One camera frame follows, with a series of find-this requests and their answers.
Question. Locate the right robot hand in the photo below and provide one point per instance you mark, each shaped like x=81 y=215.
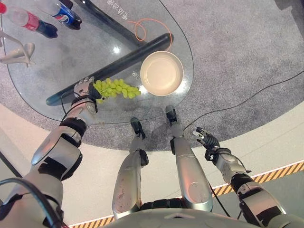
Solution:
x=207 y=138

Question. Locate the silver robot leg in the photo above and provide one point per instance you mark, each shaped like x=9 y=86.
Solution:
x=131 y=171
x=187 y=166

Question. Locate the green grape bunch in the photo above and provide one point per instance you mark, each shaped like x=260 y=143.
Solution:
x=117 y=88

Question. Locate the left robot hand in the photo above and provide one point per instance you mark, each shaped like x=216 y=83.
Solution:
x=83 y=88

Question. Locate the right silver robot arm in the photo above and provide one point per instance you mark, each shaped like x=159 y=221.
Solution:
x=247 y=187

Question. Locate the left silver robot leg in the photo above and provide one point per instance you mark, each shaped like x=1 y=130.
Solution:
x=131 y=171

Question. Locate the yellow black hazard tape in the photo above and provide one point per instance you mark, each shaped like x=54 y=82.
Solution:
x=261 y=177

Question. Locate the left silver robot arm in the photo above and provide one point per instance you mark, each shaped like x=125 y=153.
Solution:
x=51 y=164

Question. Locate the blue label cola bottle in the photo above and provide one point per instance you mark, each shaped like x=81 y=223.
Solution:
x=65 y=14

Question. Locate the cream round bowl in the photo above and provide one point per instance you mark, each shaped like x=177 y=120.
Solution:
x=162 y=73

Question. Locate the glass table top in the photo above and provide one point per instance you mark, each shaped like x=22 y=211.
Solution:
x=71 y=59

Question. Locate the grey carpet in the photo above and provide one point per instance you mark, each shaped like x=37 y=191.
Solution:
x=237 y=59

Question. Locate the red label cola bottle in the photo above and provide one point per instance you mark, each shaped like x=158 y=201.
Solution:
x=26 y=20

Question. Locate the right silver robot leg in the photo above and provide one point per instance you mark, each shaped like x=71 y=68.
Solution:
x=187 y=166

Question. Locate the silver robot torso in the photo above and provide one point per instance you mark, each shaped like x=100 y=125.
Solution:
x=180 y=217

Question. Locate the black table leg bar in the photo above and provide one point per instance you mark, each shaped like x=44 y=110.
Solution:
x=118 y=66

